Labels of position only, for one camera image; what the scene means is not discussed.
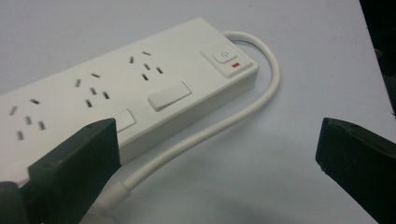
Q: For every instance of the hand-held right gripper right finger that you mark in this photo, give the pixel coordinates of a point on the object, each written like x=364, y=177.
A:
x=361, y=161

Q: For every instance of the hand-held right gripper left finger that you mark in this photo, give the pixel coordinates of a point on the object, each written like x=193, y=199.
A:
x=71, y=165

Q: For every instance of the white power strip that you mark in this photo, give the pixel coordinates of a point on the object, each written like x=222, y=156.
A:
x=124, y=84

